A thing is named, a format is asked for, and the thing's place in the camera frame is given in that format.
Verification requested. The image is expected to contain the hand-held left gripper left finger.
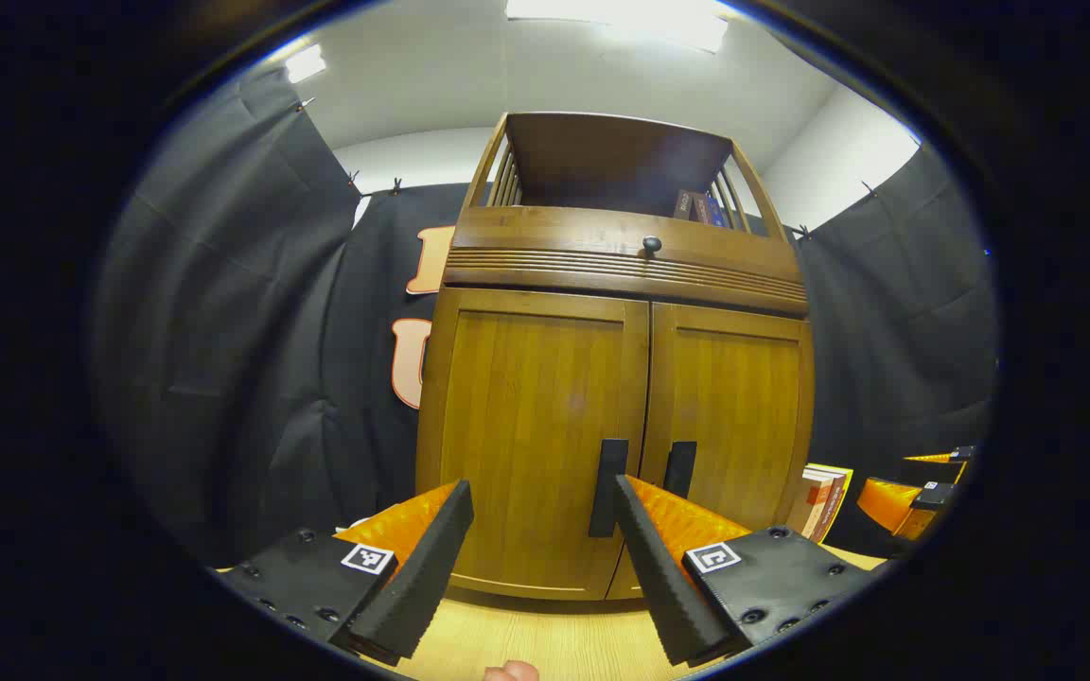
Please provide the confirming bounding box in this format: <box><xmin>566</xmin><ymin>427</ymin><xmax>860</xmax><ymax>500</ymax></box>
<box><xmin>219</xmin><ymin>480</ymin><xmax>476</xmax><ymax>668</ymax></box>

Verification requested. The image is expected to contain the black backdrop cloth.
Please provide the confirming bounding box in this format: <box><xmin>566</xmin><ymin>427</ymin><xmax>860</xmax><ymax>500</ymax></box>
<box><xmin>96</xmin><ymin>66</ymin><xmax>998</xmax><ymax>568</ymax></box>

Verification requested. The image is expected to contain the yellow book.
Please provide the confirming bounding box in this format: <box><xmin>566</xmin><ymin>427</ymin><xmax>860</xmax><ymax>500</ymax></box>
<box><xmin>808</xmin><ymin>463</ymin><xmax>854</xmax><ymax>544</ymax></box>

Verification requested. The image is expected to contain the wooden cabinet door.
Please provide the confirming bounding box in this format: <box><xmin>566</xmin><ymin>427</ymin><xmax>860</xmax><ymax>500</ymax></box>
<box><xmin>607</xmin><ymin>303</ymin><xmax>816</xmax><ymax>601</ymax></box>
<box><xmin>417</xmin><ymin>287</ymin><xmax>650</xmax><ymax>599</ymax></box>

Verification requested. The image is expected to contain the wooden cabinet drawer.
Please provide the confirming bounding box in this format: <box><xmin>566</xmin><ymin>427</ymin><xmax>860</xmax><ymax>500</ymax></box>
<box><xmin>450</xmin><ymin>204</ymin><xmax>800</xmax><ymax>283</ymax></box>

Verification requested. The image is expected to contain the wooden double-door shoe cabinet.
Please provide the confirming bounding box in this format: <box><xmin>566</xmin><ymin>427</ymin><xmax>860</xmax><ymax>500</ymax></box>
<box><xmin>415</xmin><ymin>112</ymin><xmax>816</xmax><ymax>602</ymax></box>

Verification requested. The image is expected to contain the small ceiling light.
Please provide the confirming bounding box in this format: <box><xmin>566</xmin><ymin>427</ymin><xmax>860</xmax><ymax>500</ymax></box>
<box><xmin>284</xmin><ymin>43</ymin><xmax>328</xmax><ymax>85</ymax></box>

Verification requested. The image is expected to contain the white and orange book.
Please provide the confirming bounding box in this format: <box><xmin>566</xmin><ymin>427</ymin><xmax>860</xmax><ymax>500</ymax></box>
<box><xmin>786</xmin><ymin>470</ymin><xmax>835</xmax><ymax>536</ymax></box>

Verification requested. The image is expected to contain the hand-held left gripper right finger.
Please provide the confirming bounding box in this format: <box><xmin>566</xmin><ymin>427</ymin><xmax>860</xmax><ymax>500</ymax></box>
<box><xmin>613</xmin><ymin>475</ymin><xmax>879</xmax><ymax>668</ymax></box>

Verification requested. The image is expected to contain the tan brown book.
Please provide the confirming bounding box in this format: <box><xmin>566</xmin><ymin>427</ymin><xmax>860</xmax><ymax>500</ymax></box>
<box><xmin>810</xmin><ymin>473</ymin><xmax>841</xmax><ymax>540</ymax></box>

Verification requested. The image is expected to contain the large ceiling light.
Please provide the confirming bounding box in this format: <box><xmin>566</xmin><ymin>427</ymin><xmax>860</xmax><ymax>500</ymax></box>
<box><xmin>505</xmin><ymin>0</ymin><xmax>730</xmax><ymax>54</ymax></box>

